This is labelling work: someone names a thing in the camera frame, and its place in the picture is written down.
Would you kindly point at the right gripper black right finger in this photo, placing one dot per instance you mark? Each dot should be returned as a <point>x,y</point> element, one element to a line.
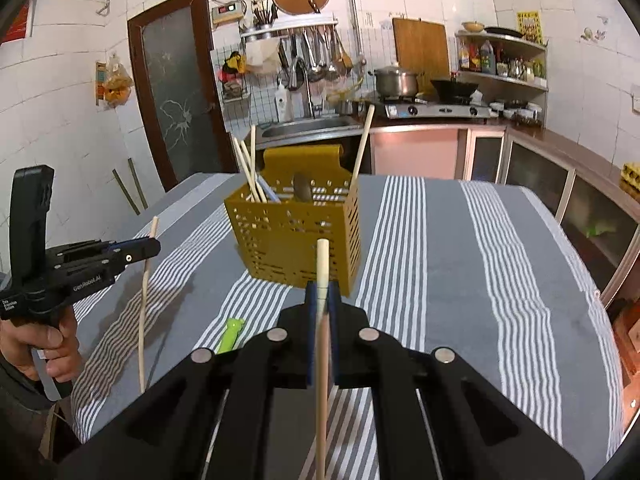
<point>435,416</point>

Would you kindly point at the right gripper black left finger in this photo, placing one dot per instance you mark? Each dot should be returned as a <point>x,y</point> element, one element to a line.
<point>208,417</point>

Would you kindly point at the green bear-handle utensil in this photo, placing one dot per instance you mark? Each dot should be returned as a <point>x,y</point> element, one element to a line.
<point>232,330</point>

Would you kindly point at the long pale curved chopstick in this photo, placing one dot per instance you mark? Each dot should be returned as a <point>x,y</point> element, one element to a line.
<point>144,302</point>

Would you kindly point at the wooden chopstick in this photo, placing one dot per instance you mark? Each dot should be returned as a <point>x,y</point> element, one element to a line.
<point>322,355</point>
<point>362,145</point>
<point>243,164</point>
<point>252,158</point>

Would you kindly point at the kitchen counter cabinet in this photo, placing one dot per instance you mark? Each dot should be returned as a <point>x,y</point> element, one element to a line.
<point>583,191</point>

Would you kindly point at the steel kitchen sink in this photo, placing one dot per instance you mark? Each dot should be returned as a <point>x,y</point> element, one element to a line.
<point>306,131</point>

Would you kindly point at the person's left hand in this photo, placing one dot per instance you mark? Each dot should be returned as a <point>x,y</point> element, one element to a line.
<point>59,344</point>

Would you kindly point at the yellow perforated utensil caddy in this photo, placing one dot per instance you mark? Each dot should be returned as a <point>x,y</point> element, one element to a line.
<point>277,240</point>

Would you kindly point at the dark glass wooden door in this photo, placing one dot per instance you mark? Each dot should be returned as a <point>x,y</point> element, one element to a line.
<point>169,48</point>

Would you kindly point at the white soap bottle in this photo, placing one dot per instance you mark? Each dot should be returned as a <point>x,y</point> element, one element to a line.
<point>283,103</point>

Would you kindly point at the yellow egg tray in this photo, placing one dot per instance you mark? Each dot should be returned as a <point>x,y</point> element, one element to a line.
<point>630,180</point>

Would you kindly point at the gas stove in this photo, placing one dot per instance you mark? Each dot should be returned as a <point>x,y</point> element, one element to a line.
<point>418,109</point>

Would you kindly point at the steel faucet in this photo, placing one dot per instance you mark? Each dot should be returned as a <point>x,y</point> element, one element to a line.
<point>305,85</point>

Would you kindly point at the black wok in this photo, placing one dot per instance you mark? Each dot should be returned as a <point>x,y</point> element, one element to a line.
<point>450,91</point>

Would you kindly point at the steel cooking pot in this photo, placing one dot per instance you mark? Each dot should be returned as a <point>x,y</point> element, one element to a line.
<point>395,82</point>

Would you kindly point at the hanging utensil rack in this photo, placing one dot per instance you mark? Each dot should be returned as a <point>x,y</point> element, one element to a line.
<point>294,48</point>

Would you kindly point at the wooden cutting board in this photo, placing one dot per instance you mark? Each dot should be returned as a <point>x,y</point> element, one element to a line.
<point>422,47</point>

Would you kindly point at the corner wall shelf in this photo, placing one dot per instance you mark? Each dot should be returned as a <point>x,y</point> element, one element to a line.
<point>505,65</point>

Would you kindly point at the white wall socket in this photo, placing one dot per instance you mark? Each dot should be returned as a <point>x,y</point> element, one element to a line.
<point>635,96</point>

